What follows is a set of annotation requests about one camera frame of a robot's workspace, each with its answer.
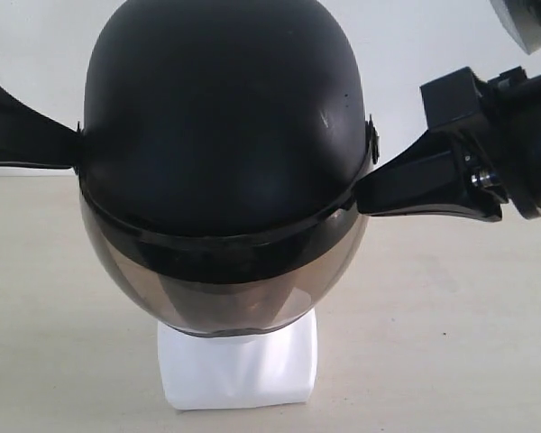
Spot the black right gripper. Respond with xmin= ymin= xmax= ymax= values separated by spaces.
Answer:
xmin=356 ymin=67 xmax=541 ymax=222

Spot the black helmet with visor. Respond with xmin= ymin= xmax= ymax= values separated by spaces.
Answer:
xmin=78 ymin=1 xmax=373 ymax=338

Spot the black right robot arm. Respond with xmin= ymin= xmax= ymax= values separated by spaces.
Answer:
xmin=354 ymin=67 xmax=541 ymax=222

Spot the white mannequin head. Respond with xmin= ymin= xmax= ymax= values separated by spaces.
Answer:
xmin=157 ymin=310 xmax=318 ymax=410

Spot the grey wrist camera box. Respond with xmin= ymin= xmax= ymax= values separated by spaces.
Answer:
xmin=490 ymin=0 xmax=541 ymax=55

